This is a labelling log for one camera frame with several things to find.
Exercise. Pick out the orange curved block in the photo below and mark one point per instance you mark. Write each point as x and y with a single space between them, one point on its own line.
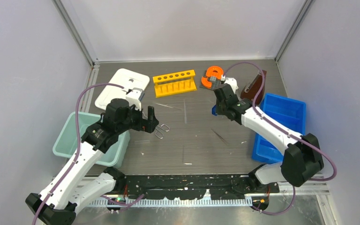
214 70

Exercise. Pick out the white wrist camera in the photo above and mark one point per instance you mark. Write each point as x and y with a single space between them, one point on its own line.
232 82
134 98

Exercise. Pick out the metal crucible tongs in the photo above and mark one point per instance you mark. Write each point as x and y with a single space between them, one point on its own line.
160 129

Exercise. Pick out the yellow test tube rack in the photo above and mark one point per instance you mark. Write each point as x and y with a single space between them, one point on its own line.
174 83

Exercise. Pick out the glass stirring rod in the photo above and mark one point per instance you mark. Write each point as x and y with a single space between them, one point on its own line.
185 112

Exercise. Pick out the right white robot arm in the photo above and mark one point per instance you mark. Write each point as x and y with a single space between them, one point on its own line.
300 161

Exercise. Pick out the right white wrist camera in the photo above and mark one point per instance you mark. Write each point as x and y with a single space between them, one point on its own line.
232 82

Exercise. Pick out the brown wedge stand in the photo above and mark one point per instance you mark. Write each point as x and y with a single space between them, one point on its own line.
249 91

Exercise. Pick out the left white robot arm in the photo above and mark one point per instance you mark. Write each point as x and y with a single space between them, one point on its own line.
62 200

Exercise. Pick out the grey studded base plate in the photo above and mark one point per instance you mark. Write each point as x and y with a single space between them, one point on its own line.
211 82

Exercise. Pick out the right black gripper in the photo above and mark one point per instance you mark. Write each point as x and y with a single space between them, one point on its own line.
218 110

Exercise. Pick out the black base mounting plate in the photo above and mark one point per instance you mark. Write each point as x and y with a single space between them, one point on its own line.
190 187

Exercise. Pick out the white plastic lid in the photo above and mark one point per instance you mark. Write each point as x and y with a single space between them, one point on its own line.
127 80

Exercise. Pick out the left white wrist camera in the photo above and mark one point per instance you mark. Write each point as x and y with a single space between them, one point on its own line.
134 98

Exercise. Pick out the thin glass rod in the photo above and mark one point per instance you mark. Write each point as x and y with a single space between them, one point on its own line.
168 106

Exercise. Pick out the blue hexagonal nut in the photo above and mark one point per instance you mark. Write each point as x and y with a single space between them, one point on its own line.
213 111

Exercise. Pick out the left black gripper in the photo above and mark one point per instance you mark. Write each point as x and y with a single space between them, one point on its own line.
147 125

